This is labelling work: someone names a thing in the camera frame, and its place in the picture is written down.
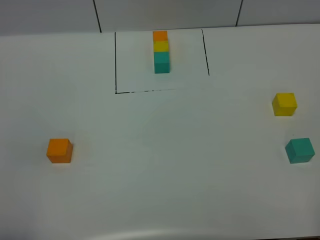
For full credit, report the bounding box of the teal template block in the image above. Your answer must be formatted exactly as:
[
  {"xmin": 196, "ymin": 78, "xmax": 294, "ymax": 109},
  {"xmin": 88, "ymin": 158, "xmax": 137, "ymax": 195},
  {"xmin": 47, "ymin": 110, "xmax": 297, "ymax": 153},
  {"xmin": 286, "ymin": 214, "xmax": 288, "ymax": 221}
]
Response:
[{"xmin": 153, "ymin": 51, "xmax": 171, "ymax": 74}]

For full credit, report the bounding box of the yellow template block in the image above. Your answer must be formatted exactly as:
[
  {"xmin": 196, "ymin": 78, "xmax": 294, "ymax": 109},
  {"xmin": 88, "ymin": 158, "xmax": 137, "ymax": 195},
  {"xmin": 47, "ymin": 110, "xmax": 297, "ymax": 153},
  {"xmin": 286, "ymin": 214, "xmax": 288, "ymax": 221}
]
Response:
[{"xmin": 153, "ymin": 41, "xmax": 170, "ymax": 52}]

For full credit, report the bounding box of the orange template block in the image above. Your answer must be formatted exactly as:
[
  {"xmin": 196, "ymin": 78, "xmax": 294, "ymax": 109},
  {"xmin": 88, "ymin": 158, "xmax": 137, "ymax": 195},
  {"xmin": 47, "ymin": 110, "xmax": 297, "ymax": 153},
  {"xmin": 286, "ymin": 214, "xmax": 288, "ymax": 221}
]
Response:
[{"xmin": 152, "ymin": 30, "xmax": 168, "ymax": 42}]

